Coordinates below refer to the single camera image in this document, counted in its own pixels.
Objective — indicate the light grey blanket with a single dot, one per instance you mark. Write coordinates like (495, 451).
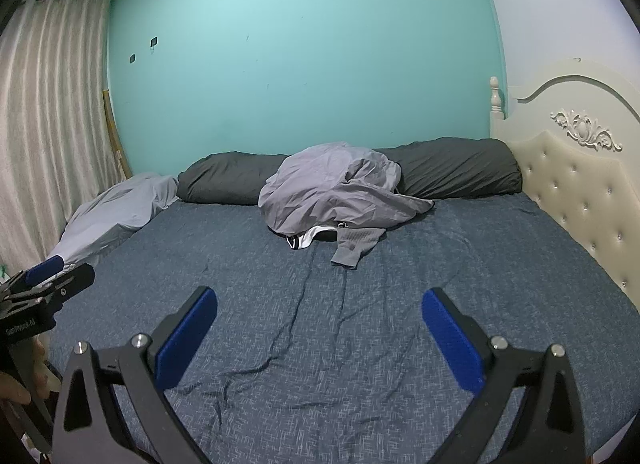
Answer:
(115, 214)

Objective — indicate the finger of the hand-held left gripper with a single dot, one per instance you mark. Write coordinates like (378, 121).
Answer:
(70, 281)
(45, 269)

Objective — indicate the person's left hand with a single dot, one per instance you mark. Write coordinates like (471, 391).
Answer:
(12, 391)

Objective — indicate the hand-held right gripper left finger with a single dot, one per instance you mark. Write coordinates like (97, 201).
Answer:
(187, 339)

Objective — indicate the wooden board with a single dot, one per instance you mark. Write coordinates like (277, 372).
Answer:
(117, 143)

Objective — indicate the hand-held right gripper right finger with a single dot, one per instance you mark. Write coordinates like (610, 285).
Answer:
(450, 339)

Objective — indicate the grey knit sweater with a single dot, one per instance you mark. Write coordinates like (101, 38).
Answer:
(357, 244)

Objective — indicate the dark grey long pillow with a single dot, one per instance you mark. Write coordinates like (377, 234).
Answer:
(450, 168)

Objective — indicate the light grey jacket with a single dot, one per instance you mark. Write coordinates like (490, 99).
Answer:
(320, 183)

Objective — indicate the cream tufted headboard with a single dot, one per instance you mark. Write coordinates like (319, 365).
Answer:
(575, 183)

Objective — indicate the blue patterned bed sheet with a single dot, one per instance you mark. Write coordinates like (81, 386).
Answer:
(350, 344)

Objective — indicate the beige curtain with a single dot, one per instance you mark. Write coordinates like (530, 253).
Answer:
(50, 118)

